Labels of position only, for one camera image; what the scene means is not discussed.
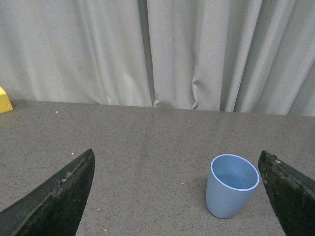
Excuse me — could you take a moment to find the yellow sponge block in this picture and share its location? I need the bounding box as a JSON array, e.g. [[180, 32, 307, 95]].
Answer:
[[0, 87, 13, 113]]

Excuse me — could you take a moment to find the grey-white curtain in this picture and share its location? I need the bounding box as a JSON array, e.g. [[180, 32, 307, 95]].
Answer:
[[0, 0, 315, 116]]

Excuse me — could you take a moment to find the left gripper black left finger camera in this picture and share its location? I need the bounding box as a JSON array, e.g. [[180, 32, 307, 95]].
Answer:
[[0, 149, 95, 236]]

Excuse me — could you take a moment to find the light blue cup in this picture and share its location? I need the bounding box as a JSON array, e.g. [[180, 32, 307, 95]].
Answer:
[[206, 154, 260, 219]]

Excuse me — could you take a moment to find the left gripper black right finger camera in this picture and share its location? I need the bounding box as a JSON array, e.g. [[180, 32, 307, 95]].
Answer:
[[258, 151, 315, 236]]

